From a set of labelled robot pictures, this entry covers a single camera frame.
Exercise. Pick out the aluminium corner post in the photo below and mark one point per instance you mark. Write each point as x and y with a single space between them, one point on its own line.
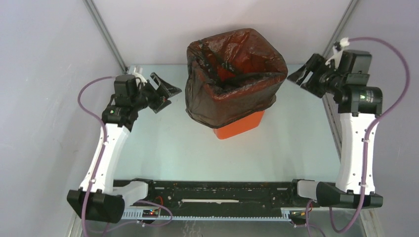
103 29
351 7

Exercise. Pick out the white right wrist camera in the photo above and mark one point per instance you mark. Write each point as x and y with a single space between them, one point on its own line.
338 48

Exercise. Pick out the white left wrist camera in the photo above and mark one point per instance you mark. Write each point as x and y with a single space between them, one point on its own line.
136 70

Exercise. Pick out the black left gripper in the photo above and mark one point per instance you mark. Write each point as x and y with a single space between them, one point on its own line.
161 101

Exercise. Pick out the black plastic trash bag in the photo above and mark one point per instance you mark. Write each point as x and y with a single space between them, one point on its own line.
232 75

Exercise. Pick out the orange plastic trash bin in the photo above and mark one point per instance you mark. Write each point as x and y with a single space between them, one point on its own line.
240 126

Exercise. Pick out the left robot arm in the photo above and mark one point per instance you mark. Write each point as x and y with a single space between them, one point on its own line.
96 199

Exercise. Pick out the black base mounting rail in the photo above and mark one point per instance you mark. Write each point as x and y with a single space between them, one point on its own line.
226 199

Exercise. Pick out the small electronics board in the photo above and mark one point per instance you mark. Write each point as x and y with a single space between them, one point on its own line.
150 214

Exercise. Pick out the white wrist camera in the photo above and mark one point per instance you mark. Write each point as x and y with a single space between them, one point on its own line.
136 70
338 48

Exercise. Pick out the left aluminium corner post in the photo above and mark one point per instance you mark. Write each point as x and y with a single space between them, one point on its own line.
103 29

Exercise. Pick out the right aluminium corner post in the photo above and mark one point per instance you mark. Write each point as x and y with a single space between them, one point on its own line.
351 7

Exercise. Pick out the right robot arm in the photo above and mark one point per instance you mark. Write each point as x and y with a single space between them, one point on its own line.
345 77

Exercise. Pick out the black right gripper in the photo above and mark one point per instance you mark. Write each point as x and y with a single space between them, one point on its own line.
315 63

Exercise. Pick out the grey slotted cable duct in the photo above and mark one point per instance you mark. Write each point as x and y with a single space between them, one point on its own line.
140 214

